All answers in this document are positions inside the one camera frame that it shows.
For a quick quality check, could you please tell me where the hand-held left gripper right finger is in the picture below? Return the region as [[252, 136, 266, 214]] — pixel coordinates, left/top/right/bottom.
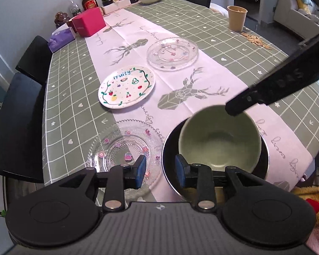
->
[[175, 154, 266, 210]]

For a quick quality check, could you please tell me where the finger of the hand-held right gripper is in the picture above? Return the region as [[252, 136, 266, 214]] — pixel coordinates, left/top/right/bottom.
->
[[225, 85, 268, 116]]

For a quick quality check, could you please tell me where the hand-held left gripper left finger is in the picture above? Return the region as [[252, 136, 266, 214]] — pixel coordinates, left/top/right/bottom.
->
[[59, 154, 147, 211]]

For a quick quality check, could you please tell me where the blue steel bowl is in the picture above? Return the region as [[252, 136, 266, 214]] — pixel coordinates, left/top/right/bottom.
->
[[161, 114, 270, 200]]

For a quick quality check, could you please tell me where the small clear glass plate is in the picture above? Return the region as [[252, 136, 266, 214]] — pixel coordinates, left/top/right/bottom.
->
[[87, 119, 166, 201]]

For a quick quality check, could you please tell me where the small green ceramic bowl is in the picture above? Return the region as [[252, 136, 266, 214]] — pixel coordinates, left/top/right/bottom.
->
[[178, 105, 262, 172]]

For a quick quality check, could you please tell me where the white fruit-painted plate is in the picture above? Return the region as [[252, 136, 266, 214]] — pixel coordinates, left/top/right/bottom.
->
[[98, 65, 156, 109]]

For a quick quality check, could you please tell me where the large clear glass plate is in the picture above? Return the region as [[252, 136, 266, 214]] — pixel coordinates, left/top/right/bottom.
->
[[147, 38, 198, 71]]

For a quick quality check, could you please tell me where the pile of seeds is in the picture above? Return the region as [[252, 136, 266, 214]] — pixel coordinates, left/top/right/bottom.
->
[[241, 32, 273, 50]]

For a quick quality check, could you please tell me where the beige sofa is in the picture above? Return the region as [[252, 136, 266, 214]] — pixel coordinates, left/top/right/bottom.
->
[[273, 0, 319, 41]]

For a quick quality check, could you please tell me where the beige cup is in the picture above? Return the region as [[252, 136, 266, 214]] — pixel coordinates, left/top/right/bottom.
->
[[227, 5, 248, 32]]

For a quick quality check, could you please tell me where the white crumpled bag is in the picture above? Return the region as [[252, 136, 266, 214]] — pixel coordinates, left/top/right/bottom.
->
[[209, 2, 229, 15]]

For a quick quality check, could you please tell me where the yellow fuzzy cloth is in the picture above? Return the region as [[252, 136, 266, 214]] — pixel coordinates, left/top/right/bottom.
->
[[292, 187, 319, 225]]

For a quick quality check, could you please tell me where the purple tissue pack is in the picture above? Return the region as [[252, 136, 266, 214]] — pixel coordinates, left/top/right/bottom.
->
[[48, 27, 77, 53]]

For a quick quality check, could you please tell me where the pink box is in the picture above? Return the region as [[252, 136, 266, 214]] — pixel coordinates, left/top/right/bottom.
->
[[72, 7, 106, 37]]

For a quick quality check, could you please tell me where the white rectangular holder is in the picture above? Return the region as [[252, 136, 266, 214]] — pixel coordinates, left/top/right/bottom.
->
[[101, 0, 131, 15]]

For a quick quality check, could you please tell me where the brown figurine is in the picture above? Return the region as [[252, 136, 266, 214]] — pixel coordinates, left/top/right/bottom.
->
[[54, 12, 71, 28]]

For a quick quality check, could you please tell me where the clear water bottle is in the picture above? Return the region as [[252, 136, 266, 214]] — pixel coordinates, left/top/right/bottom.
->
[[68, 0, 81, 18]]

